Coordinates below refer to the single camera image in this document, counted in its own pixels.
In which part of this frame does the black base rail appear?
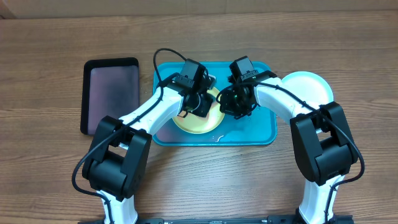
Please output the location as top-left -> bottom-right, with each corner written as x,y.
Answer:
78,215 -> 354,224

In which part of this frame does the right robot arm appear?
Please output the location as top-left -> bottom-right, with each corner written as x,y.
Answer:
216,56 -> 364,223

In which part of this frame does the yellow-green plate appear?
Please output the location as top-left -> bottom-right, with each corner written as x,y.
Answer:
172,101 -> 224,134

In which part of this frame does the teal plastic tray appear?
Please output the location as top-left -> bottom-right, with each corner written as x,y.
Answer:
153,62 -> 277,146

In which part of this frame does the light blue plate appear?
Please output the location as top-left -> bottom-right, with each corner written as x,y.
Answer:
282,71 -> 334,105

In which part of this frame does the black plastic tray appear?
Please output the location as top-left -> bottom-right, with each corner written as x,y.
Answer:
80,57 -> 139,135

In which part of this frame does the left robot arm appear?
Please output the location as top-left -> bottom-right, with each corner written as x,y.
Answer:
76,59 -> 216,223

